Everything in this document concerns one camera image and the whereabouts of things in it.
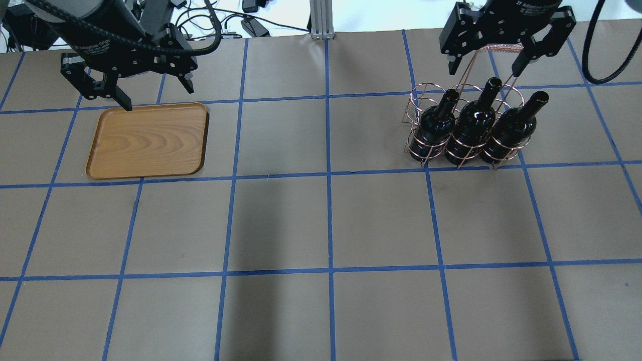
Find aluminium frame post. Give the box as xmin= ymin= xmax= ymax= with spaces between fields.
xmin=309 ymin=0 xmax=335 ymax=40

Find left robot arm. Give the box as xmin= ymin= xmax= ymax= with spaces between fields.
xmin=27 ymin=1 xmax=198 ymax=111

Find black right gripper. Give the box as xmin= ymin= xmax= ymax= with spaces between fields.
xmin=440 ymin=1 xmax=576 ymax=77

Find dark wine bottle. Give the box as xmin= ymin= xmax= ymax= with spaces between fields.
xmin=408 ymin=89 xmax=459 ymax=163
xmin=444 ymin=77 xmax=504 ymax=166
xmin=479 ymin=91 xmax=549 ymax=165

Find copper wire bottle basket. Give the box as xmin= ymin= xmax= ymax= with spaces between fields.
xmin=404 ymin=75 xmax=531 ymax=169

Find black cable loop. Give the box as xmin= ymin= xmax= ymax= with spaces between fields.
xmin=582 ymin=0 xmax=642 ymax=85

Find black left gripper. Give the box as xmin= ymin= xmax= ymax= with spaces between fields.
xmin=60 ymin=25 xmax=198 ymax=111

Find wooden tray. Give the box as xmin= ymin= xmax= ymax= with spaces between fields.
xmin=85 ymin=103 xmax=209 ymax=180

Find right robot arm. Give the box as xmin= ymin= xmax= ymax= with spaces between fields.
xmin=439 ymin=1 xmax=576 ymax=77

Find black power adapter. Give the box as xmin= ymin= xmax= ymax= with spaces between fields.
xmin=240 ymin=18 xmax=271 ymax=38

